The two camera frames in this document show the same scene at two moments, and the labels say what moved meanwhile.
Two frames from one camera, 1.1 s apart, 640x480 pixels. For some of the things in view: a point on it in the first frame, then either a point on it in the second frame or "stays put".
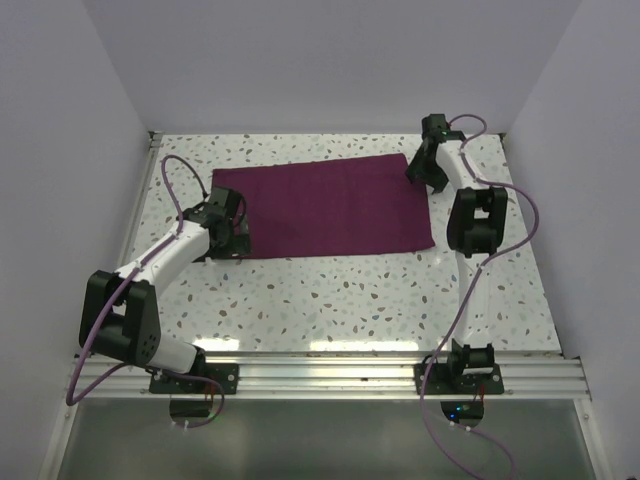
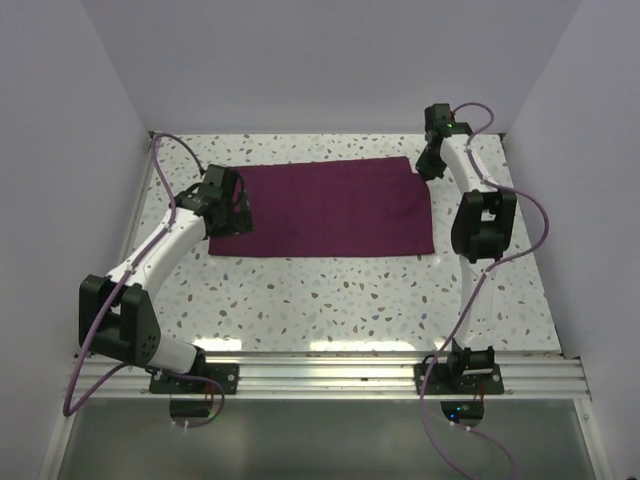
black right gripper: x=436 y=181 → x=427 y=171
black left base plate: x=226 y=373 stays put
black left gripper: x=236 y=247 → x=239 y=222
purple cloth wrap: x=332 y=206 stays put
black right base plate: x=439 y=381 stays put
